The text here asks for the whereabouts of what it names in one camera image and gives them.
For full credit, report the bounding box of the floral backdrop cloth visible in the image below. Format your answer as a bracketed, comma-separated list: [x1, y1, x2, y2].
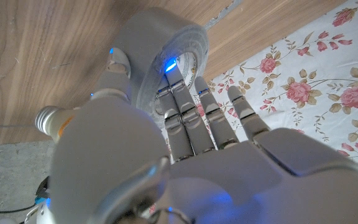
[163, 0, 358, 184]

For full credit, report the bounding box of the grey duct tape roll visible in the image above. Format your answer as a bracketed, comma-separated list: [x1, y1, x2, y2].
[110, 6, 209, 125]

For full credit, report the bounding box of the grey tape outline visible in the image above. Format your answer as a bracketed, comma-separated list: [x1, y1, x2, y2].
[203, 0, 245, 30]

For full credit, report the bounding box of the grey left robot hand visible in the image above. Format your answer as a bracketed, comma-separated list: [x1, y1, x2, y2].
[50, 48, 358, 224]

